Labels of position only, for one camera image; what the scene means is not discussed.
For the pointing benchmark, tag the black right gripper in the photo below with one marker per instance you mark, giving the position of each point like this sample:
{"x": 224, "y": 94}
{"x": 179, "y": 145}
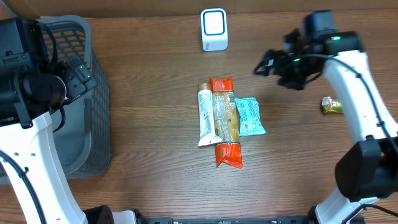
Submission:
{"x": 277, "y": 62}

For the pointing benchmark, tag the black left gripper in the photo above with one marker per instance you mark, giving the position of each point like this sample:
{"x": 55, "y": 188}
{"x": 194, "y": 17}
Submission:
{"x": 78, "y": 74}

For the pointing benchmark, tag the teal tissue packet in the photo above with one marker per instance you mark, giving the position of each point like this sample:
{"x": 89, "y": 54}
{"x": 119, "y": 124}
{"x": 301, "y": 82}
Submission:
{"x": 249, "y": 114}

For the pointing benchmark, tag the orange noodle package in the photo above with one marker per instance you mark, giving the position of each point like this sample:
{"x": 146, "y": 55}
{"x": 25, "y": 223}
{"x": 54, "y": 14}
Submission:
{"x": 228, "y": 151}

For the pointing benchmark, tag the green snack packet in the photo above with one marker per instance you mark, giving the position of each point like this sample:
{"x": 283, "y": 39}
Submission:
{"x": 331, "y": 105}

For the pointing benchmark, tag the white tube with gold cap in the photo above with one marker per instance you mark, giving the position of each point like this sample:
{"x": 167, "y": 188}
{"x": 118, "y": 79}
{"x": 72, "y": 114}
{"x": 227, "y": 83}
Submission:
{"x": 208, "y": 135}

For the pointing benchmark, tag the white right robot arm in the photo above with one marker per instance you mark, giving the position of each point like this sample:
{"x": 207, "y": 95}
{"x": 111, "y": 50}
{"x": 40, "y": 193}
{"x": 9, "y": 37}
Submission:
{"x": 368, "y": 171}

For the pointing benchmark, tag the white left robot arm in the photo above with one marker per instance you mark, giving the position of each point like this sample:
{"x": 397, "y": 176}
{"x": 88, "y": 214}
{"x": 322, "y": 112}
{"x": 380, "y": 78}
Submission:
{"x": 37, "y": 177}

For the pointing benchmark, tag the white barcode scanner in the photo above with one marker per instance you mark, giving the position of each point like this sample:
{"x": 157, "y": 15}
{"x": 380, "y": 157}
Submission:
{"x": 214, "y": 29}

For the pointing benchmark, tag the grey plastic shopping basket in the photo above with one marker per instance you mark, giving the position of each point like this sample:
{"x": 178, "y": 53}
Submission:
{"x": 81, "y": 130}

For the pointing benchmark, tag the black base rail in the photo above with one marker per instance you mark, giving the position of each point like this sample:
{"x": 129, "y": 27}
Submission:
{"x": 141, "y": 219}

